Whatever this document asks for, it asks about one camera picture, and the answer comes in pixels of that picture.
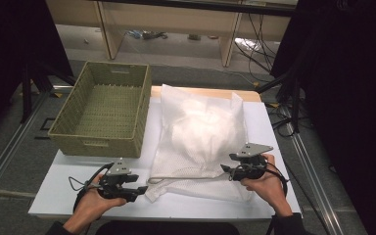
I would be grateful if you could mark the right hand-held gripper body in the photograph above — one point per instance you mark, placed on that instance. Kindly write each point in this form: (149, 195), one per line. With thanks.
(253, 150)

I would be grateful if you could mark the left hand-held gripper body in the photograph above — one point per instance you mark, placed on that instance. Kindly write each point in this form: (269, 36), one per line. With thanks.
(119, 168)

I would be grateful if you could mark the white mesh laundry bag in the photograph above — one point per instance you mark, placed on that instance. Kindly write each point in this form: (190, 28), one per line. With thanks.
(189, 176)

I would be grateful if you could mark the white garment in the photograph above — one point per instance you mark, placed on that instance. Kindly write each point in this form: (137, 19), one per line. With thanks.
(205, 130)

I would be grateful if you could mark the green woven basket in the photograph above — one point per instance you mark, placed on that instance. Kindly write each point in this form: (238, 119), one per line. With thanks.
(78, 143)

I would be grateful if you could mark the person's right hand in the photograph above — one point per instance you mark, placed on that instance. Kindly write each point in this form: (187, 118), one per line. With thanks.
(267, 189)

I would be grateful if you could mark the person's left hand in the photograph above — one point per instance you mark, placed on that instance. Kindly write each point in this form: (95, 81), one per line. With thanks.
(91, 205)

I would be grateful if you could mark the person's dark clothing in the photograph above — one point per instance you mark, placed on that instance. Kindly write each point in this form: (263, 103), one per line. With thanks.
(166, 229)

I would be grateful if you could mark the black tripod stand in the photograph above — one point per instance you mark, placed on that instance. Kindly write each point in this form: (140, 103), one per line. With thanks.
(26, 94)
(295, 104)

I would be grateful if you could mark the crumpled white plastic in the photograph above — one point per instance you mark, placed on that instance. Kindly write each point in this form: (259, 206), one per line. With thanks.
(246, 43)

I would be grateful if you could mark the black curtain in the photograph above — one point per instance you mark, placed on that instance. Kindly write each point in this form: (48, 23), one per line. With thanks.
(9, 49)
(355, 98)

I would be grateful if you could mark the blue clutter under desk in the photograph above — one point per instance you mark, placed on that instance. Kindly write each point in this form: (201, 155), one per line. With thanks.
(147, 34)

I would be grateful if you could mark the light wooden desk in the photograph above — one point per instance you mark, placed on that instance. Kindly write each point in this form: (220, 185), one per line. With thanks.
(163, 16)

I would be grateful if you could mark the metal floor rail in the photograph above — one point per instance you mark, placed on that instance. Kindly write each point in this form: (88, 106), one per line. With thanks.
(6, 156)
(313, 176)

